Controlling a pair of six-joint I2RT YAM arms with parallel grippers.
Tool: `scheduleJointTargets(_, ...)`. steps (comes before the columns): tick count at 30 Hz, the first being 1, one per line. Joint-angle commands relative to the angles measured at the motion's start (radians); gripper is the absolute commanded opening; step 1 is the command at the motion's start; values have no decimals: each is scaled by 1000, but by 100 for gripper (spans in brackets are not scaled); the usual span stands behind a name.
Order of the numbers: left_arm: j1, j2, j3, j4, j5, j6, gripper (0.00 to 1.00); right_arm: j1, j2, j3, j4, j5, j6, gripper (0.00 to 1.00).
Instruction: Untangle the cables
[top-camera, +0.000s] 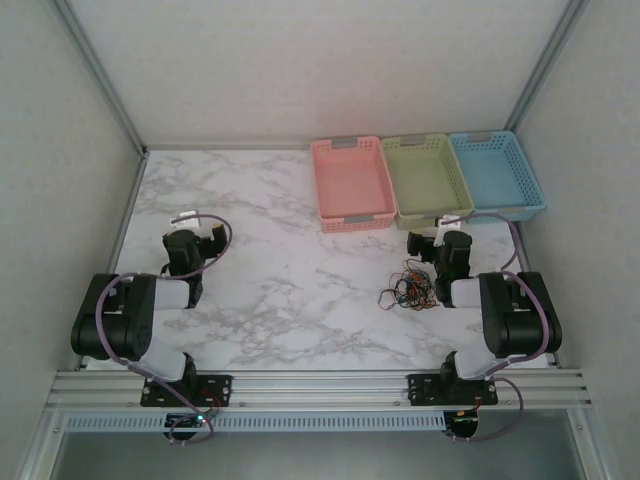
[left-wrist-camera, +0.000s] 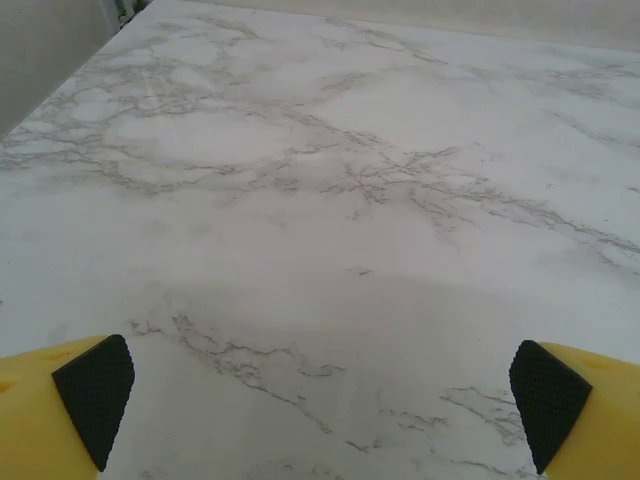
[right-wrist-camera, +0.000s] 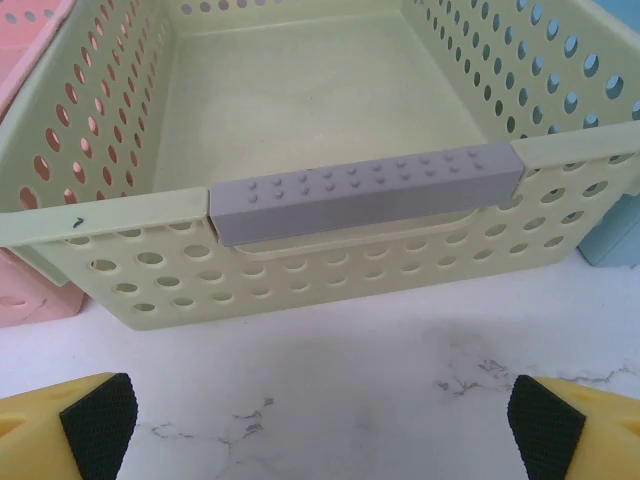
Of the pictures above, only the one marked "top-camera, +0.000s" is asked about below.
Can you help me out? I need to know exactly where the thin orange wire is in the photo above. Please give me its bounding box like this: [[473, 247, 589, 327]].
[[377, 259, 437, 312]]

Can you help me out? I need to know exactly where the green plastic basket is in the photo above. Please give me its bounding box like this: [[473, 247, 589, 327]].
[[380, 133, 475, 231]]

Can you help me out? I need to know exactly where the pink plastic basket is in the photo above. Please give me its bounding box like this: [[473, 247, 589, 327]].
[[310, 134, 399, 235]]

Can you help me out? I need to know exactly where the blue plastic basket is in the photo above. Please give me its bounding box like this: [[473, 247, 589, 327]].
[[448, 130, 549, 223]]

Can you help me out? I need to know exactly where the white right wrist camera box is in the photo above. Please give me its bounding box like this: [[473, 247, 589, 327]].
[[433, 214, 461, 247]]

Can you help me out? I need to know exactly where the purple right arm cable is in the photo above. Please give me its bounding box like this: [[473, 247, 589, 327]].
[[457, 212, 551, 444]]

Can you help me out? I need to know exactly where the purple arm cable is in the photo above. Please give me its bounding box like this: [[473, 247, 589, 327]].
[[94, 213, 235, 445], [457, 212, 551, 444]]

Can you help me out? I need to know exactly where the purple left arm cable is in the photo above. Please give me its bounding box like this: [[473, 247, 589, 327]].
[[94, 213, 235, 445]]

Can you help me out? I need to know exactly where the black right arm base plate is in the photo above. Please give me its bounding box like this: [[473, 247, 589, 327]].
[[407, 373, 500, 406]]

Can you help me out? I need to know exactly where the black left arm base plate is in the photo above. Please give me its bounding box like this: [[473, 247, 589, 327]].
[[139, 374, 235, 407]]

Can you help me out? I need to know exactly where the aluminium mounting rail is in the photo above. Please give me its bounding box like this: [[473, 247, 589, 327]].
[[47, 369, 594, 409]]

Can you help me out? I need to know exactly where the aluminium frame post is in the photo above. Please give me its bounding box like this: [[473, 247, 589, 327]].
[[52, 0, 149, 156], [504, 0, 591, 135]]

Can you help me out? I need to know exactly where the grey slotted cable duct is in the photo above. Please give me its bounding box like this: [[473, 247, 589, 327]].
[[64, 412, 446, 432]]

